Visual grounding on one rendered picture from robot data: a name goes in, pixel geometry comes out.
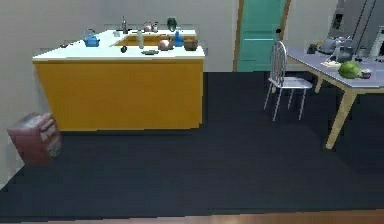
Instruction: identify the grey pan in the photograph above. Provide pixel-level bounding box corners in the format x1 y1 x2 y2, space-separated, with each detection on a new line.
317 38 338 55

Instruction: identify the teal room door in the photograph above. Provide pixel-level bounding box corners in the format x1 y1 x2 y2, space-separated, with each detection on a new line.
236 0 288 73

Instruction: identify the dark grey pot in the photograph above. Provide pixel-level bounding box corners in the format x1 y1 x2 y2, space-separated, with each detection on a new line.
337 46 355 63

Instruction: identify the yellow kitchen counter white top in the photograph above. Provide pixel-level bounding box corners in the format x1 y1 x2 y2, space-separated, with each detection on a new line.
32 28 206 132

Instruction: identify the grey top wooden table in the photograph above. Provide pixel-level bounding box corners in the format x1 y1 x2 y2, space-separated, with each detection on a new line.
286 46 384 150

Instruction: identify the blue kettle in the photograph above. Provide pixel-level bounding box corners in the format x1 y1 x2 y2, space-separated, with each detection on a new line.
82 28 101 48

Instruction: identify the dark green house plant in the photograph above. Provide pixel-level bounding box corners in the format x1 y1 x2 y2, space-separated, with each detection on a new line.
166 17 178 32

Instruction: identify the brown bowl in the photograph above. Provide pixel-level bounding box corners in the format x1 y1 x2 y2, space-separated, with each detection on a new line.
183 38 199 52

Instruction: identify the blue spray bottle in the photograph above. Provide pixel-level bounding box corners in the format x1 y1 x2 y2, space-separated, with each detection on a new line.
173 30 185 48

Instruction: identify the dark red bin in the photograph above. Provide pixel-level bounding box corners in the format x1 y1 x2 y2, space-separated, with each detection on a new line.
6 112 64 167

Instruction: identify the grey fridge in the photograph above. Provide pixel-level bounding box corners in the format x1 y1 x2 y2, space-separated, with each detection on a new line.
327 0 384 58

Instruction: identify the green lettuce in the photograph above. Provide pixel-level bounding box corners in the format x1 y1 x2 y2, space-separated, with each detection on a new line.
338 60 362 80

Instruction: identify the white metal chair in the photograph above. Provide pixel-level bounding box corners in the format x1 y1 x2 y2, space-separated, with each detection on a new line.
263 40 314 122

